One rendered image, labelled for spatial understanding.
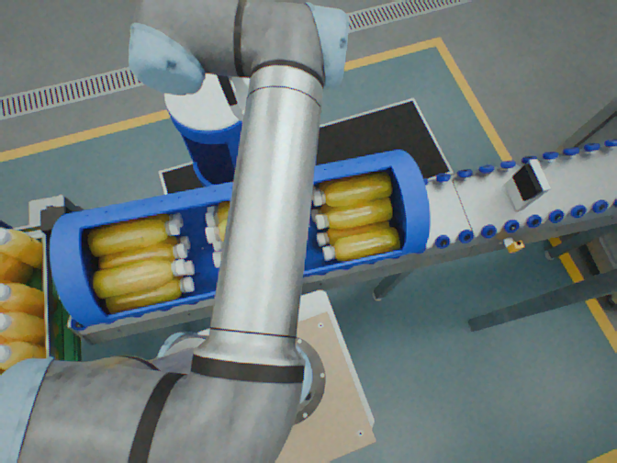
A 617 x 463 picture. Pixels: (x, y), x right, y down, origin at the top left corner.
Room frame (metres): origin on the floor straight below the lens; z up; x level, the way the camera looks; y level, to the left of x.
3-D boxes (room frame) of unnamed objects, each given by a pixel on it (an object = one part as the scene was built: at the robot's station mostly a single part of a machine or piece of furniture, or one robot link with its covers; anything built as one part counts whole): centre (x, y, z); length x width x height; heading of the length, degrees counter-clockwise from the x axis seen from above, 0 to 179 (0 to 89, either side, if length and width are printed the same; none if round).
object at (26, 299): (0.13, 0.72, 1.00); 0.07 x 0.07 x 0.19
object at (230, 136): (0.83, 0.36, 0.59); 0.28 x 0.28 x 0.88
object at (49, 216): (0.36, 0.72, 0.95); 0.10 x 0.07 x 0.10; 20
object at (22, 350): (0.00, 0.68, 1.00); 0.07 x 0.07 x 0.19
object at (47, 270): (0.16, 0.69, 0.96); 0.40 x 0.01 x 0.03; 20
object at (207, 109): (0.83, 0.36, 1.03); 0.28 x 0.28 x 0.01
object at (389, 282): (0.48, -0.40, 0.31); 0.06 x 0.06 x 0.63; 20
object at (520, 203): (0.64, -0.64, 1.00); 0.10 x 0.04 x 0.15; 20
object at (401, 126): (1.07, 0.04, 0.07); 1.50 x 0.52 x 0.15; 116
